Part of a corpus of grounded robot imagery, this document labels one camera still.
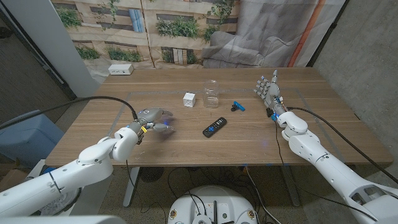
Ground white table leg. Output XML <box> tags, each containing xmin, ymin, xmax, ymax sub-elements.
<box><xmin>123</xmin><ymin>167</ymin><xmax>141</xmax><ymax>208</ymax></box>

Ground blue clip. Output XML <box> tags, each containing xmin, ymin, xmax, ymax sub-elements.
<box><xmin>230</xmin><ymin>100</ymin><xmax>246</xmax><ymax>113</ymax></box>

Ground black TV remote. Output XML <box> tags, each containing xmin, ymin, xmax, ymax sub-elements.
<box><xmin>202</xmin><ymin>116</ymin><xmax>228</xmax><ymax>139</ymax></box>

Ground grey table leg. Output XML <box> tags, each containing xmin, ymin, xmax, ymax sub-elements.
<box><xmin>281</xmin><ymin>165</ymin><xmax>301</xmax><ymax>208</ymax></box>

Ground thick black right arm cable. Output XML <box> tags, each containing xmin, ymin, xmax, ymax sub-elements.
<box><xmin>286</xmin><ymin>106</ymin><xmax>398</xmax><ymax>184</ymax></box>

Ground dark round floor object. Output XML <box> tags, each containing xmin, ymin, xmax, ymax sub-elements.
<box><xmin>0</xmin><ymin>26</ymin><xmax>13</xmax><ymax>40</ymax></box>

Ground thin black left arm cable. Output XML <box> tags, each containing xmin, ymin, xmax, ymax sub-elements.
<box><xmin>125</xmin><ymin>160</ymin><xmax>169</xmax><ymax>224</ymax></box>

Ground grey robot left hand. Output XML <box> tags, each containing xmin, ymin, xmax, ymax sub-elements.
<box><xmin>136</xmin><ymin>107</ymin><xmax>175</xmax><ymax>134</ymax></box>

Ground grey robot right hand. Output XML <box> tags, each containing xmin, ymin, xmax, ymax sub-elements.
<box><xmin>252</xmin><ymin>69</ymin><xmax>287</xmax><ymax>118</ymax></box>

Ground printed fabric backdrop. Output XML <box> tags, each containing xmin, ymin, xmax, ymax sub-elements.
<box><xmin>51</xmin><ymin>0</ymin><xmax>346</xmax><ymax>85</ymax></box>

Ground black backdrop stand pole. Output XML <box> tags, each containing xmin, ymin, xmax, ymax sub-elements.
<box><xmin>306</xmin><ymin>0</ymin><xmax>351</xmax><ymax>68</ymax></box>

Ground white floor cable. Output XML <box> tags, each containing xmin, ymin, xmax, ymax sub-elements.
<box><xmin>244</xmin><ymin>166</ymin><xmax>282</xmax><ymax>224</ymax></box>

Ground brown cardboard box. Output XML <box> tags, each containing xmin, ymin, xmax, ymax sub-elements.
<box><xmin>0</xmin><ymin>167</ymin><xmax>29</xmax><ymax>192</ymax></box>

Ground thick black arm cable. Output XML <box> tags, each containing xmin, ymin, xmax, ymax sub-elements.
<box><xmin>0</xmin><ymin>95</ymin><xmax>139</xmax><ymax>131</ymax></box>
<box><xmin>286</xmin><ymin>106</ymin><xmax>398</xmax><ymax>184</ymax></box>

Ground blue grey storage bin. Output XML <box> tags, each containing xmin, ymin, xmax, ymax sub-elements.
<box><xmin>0</xmin><ymin>109</ymin><xmax>65</xmax><ymax>169</ymax></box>

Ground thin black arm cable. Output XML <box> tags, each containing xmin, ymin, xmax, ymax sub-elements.
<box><xmin>125</xmin><ymin>160</ymin><xmax>169</xmax><ymax>224</ymax></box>
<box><xmin>274</xmin><ymin>120</ymin><xmax>379</xmax><ymax>222</ymax></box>

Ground white robot torso base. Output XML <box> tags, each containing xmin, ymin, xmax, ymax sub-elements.
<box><xmin>167</xmin><ymin>185</ymin><xmax>258</xmax><ymax>224</ymax></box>

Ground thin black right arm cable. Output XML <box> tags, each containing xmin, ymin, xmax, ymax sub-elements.
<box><xmin>274</xmin><ymin>120</ymin><xmax>379</xmax><ymax>222</ymax></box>

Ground white power strip box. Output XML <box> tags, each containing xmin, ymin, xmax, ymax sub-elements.
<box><xmin>108</xmin><ymin>63</ymin><xmax>134</xmax><ymax>76</ymax></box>

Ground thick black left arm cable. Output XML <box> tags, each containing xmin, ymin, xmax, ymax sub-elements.
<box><xmin>0</xmin><ymin>95</ymin><xmax>139</xmax><ymax>131</ymax></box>

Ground white cube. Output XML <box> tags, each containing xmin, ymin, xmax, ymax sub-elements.
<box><xmin>182</xmin><ymin>92</ymin><xmax>197</xmax><ymax>108</ymax></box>

